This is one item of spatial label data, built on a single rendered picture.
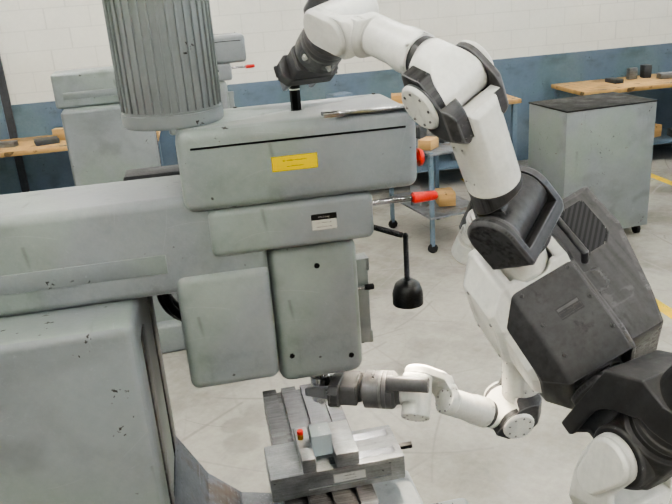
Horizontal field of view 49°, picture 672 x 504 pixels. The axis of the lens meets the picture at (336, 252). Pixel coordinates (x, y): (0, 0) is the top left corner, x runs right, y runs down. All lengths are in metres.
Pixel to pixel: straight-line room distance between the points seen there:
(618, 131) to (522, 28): 2.98
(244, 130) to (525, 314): 0.62
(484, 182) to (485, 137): 0.09
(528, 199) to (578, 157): 4.74
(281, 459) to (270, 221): 0.75
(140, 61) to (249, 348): 0.61
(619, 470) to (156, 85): 1.04
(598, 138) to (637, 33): 3.61
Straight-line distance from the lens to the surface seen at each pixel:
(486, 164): 1.15
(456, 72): 1.11
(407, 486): 2.11
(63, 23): 8.10
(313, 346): 1.60
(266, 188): 1.43
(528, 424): 1.82
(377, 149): 1.45
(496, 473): 3.53
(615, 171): 6.24
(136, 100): 1.45
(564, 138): 5.93
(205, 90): 1.45
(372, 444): 2.00
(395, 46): 1.15
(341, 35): 1.21
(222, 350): 1.55
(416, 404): 1.67
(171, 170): 1.85
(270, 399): 2.37
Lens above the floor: 2.13
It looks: 20 degrees down
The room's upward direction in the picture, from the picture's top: 4 degrees counter-clockwise
